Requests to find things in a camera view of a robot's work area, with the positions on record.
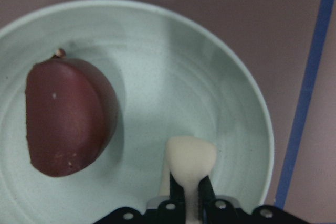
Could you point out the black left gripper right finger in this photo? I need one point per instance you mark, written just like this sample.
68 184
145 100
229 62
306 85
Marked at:
206 197

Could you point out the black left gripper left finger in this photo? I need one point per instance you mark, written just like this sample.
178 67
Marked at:
177 197

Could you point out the white bun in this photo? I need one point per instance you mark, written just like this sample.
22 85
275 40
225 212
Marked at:
188 159

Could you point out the light green plate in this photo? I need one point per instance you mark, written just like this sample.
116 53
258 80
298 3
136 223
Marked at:
172 77

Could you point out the brown bun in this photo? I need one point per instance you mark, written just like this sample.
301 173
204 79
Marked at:
71 114

